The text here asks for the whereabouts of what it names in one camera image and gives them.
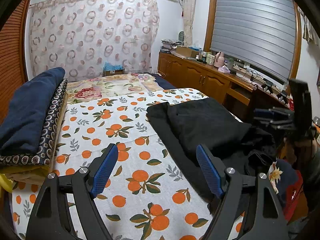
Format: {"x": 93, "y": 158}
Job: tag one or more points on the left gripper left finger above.
{"x": 50, "y": 217}

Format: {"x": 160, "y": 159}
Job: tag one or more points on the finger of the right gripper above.
{"x": 272, "y": 111}
{"x": 274, "y": 123}

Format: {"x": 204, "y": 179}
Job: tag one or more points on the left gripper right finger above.
{"x": 263, "y": 217}

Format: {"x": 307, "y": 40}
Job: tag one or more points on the black printed t-shirt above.
{"x": 182, "y": 127}

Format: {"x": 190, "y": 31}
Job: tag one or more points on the person's right hand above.
{"x": 298, "y": 153}

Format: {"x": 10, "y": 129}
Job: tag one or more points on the yellow plush toy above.
{"x": 6, "y": 183}

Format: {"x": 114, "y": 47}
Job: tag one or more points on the dark patterned folded garment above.
{"x": 49, "y": 134}

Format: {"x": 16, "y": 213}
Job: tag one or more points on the pink tissue pack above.
{"x": 224, "y": 69}

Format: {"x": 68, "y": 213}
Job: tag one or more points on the pink kettle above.
{"x": 219, "y": 60}

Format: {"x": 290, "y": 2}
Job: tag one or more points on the grey window blind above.
{"x": 259, "y": 32}

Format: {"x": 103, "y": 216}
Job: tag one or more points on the navy blue folded garment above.
{"x": 22, "y": 127}

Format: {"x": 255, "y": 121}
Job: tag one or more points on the orange print bed sheet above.
{"x": 147, "y": 195}

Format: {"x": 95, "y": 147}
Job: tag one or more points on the wooden sideboard cabinet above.
{"x": 235, "y": 94}

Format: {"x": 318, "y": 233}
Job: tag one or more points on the cardboard box on cabinet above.
{"x": 185, "y": 52}

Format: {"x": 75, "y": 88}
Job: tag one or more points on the navy bed skirt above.
{"x": 162, "y": 82}

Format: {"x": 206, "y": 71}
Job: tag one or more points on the stack of papers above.
{"x": 169, "y": 45}

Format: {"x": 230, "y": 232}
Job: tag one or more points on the floral blanket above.
{"x": 110, "y": 86}

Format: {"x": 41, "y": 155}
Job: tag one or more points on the beige tied window curtain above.
{"x": 188, "y": 18}

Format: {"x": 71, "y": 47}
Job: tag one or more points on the box with blue cloth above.
{"x": 110, "y": 69}

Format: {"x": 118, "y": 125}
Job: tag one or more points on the pink circle pattern curtain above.
{"x": 85, "y": 37}

